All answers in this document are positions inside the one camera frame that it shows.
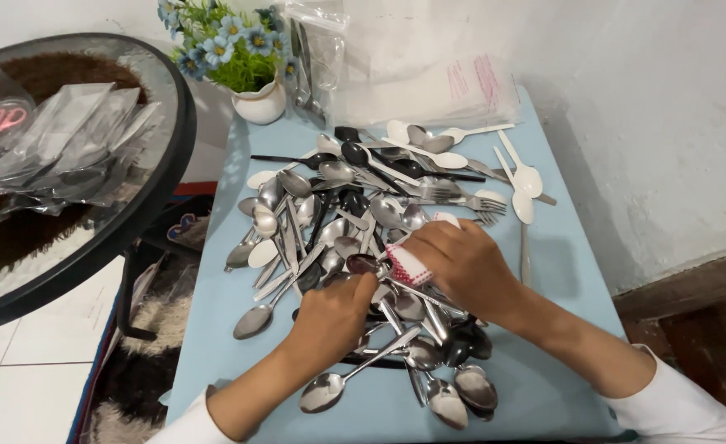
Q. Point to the person's right hand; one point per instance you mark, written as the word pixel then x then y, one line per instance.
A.
pixel 470 265

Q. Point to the person's left hand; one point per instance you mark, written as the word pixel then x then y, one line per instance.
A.
pixel 329 324

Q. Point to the person's right fingers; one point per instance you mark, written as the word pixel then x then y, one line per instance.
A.
pixel 427 243

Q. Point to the single steel spoon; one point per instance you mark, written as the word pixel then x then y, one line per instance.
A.
pixel 363 264

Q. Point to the pile of mixed cutlery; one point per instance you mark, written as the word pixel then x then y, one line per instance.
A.
pixel 338 185

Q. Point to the stack of empty clear bags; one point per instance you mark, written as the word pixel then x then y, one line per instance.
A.
pixel 437 98

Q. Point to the clear bag holding cutlery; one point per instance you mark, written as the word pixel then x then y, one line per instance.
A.
pixel 313 68

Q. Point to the white pot with blue flowers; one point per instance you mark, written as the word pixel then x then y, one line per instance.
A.
pixel 258 102

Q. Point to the round glass table black rim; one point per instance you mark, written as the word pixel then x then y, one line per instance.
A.
pixel 153 185

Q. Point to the shaggy brown and white rug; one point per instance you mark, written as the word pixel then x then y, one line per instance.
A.
pixel 153 345

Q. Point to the person's white right sleeve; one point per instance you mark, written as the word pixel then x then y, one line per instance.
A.
pixel 671 413

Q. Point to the person's white sleeve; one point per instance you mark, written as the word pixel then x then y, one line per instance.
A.
pixel 190 425
pixel 671 413

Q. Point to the person's white left sleeve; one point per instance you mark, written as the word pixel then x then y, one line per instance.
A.
pixel 190 425

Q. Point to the heap of bagged cutlery sets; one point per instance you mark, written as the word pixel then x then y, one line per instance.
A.
pixel 61 154

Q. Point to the pink scissors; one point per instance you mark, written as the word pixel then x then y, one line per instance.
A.
pixel 4 118

